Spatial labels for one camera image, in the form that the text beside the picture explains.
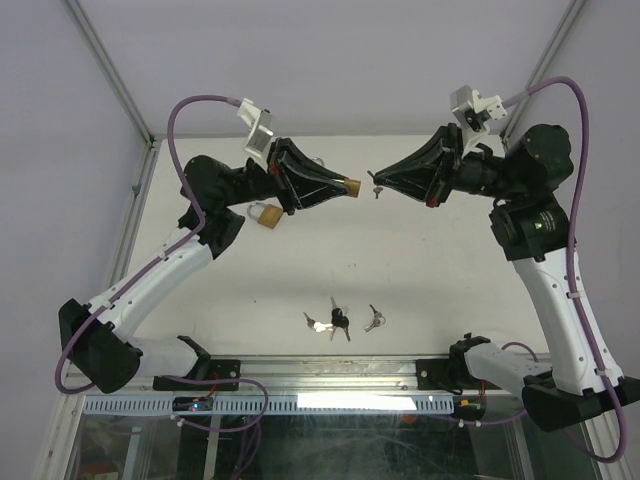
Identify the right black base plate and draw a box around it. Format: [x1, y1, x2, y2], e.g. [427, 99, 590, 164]
[415, 358, 481, 395]

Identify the white slotted cable duct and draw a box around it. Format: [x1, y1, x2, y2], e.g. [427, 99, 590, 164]
[83, 393, 454, 416]

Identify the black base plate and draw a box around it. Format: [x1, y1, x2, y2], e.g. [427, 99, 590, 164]
[415, 358, 481, 395]
[152, 358, 241, 392]

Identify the right silver key set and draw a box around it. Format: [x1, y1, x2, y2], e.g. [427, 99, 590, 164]
[364, 304, 386, 333]

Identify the small silver key pair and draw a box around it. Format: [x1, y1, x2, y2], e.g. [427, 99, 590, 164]
[367, 170, 383, 200]

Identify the black headed key set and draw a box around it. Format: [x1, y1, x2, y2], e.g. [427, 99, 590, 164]
[330, 298, 351, 342]

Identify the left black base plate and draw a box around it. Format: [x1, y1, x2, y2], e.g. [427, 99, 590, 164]
[152, 358, 241, 392]

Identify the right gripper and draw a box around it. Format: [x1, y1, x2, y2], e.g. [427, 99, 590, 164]
[374, 123, 523, 209]

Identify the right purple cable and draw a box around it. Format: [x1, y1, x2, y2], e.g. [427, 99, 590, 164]
[449, 75, 628, 463]

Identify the purple cable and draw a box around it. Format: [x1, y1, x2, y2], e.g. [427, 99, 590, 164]
[449, 75, 628, 463]
[54, 93, 271, 480]

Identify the small brass padlock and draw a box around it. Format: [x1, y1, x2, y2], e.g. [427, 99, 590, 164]
[343, 178, 361, 198]

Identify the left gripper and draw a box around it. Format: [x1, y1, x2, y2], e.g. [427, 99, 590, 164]
[220, 137, 351, 216]

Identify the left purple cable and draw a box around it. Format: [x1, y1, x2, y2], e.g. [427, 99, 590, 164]
[54, 93, 271, 480]

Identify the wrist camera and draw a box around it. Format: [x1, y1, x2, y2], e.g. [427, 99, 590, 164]
[237, 98, 274, 167]
[450, 85, 507, 156]

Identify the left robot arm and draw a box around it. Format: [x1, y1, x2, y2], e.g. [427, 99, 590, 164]
[58, 138, 360, 394]

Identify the silver key set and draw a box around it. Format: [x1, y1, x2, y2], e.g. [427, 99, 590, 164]
[303, 312, 334, 333]
[364, 304, 386, 333]

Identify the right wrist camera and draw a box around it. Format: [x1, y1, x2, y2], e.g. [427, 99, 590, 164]
[450, 85, 507, 156]

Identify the medium brass padlock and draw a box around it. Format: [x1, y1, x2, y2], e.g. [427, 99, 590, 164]
[246, 201, 284, 230]

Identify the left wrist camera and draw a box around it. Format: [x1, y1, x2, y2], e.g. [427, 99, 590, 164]
[237, 98, 274, 167]

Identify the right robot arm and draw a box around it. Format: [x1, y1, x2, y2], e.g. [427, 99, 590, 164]
[372, 124, 639, 432]

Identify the aluminium mounting rail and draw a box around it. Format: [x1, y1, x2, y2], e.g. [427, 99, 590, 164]
[60, 352, 531, 397]

